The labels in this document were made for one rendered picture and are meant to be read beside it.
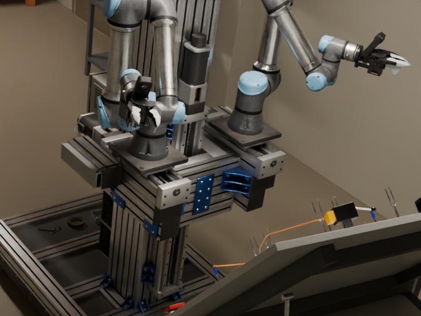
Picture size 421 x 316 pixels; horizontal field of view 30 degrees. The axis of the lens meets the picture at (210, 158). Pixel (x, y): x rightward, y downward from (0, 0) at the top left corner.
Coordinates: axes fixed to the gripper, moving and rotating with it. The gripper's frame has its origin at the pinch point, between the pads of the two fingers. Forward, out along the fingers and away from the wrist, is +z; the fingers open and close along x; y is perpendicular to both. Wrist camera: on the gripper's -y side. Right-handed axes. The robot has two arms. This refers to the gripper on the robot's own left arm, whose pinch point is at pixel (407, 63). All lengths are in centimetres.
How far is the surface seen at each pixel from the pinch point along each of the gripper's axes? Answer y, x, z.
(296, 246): -30, 154, 9
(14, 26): 191, -229, -380
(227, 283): -9, 151, -7
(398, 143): 127, -140, -13
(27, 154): 167, -54, -231
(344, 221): -18, 126, 13
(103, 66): 167, -178, -253
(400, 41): 68, -156, -30
